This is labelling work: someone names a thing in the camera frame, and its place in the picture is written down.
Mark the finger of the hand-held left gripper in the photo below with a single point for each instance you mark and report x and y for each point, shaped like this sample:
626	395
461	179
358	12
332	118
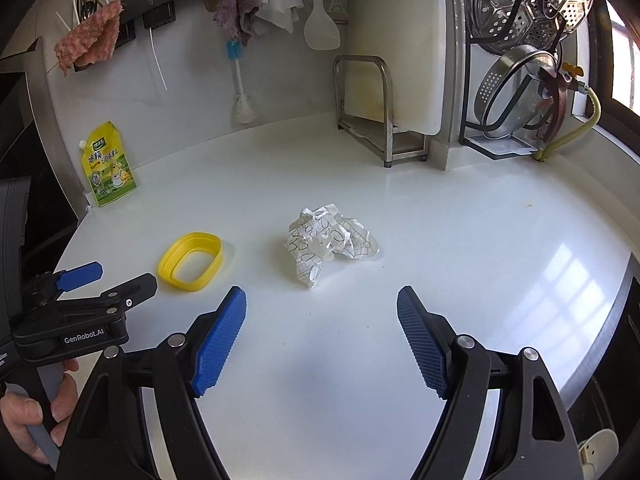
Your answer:
132	287
80	276

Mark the white perforated colander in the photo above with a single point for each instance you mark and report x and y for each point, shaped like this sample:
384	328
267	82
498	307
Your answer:
597	452

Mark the steel perforated strainer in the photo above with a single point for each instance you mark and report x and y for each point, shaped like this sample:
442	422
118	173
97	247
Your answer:
492	85

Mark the black kitchen appliance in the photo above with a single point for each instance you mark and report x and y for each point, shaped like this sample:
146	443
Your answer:
30	135

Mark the steel cutting board stand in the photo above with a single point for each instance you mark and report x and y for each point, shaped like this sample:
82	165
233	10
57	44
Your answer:
400	147

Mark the white cutting board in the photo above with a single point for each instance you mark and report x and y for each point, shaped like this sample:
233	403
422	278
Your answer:
400	35

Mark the blue and white bottle brush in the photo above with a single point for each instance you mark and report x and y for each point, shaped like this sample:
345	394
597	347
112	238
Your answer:
245	110

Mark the white rice paddle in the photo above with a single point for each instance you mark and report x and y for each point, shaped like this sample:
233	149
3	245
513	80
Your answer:
322	30

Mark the white paper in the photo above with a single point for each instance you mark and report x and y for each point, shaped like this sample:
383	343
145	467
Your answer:
325	240

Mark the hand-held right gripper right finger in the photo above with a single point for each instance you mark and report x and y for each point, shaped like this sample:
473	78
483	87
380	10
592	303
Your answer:
425	345

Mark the person's left hand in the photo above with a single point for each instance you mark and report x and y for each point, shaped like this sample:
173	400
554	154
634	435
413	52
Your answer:
15	415

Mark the black kitchen sink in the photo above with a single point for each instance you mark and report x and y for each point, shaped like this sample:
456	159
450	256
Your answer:
600	400

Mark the pink cloth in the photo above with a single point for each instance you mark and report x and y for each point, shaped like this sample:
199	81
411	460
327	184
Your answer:
90	35

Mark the gas valve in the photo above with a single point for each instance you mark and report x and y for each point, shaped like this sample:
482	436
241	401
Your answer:
572	72

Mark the round perforated steamer plate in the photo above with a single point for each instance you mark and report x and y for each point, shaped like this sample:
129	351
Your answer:
500	5

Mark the window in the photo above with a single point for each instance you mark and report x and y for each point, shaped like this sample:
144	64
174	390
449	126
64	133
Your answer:
620	50

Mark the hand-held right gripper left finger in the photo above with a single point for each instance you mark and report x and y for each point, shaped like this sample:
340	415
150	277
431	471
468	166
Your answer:
220	345

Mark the purple cloth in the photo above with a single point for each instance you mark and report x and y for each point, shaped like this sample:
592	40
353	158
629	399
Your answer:
235	5

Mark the yellow green seasoning pouch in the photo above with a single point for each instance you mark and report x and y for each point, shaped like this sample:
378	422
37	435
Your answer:
107	170

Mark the small black hanging holder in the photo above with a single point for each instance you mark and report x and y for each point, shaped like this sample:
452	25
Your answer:
159	15

